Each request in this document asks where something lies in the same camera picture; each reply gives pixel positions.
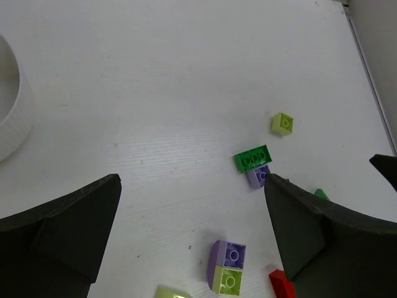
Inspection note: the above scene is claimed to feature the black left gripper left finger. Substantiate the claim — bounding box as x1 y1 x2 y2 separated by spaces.
1 174 121 297

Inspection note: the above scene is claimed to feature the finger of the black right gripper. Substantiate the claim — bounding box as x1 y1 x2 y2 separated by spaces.
369 154 397 191

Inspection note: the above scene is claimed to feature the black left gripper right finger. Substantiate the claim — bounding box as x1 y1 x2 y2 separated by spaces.
264 174 396 297

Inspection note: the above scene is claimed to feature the purple and lime lego stack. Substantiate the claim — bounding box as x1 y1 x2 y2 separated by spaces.
207 240 246 297

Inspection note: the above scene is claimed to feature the lime green small lego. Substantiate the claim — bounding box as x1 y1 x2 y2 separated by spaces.
271 112 293 136

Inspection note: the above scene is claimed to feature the pale lime lego brick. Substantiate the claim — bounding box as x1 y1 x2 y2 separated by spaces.
154 285 192 298

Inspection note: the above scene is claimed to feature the small green slope lego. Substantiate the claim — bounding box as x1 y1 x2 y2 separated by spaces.
314 188 329 201

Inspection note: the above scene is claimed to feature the red stepped lego brick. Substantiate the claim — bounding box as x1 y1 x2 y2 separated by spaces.
269 269 297 298

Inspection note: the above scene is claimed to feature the small lavender lego brick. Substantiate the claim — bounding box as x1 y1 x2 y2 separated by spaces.
246 165 270 189

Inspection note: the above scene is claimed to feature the green 2x4 lego brick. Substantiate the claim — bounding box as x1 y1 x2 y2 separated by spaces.
234 145 272 173

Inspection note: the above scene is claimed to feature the white round divided container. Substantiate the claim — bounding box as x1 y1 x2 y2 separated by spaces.
1 36 33 160

